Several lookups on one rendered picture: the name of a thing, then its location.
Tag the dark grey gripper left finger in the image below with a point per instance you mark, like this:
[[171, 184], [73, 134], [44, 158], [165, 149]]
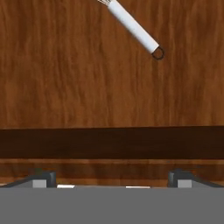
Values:
[[49, 179]]

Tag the brown wooden drawer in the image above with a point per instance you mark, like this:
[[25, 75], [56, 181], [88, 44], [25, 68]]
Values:
[[73, 87]]

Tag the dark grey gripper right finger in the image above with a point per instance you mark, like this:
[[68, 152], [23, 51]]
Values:
[[174, 178]]

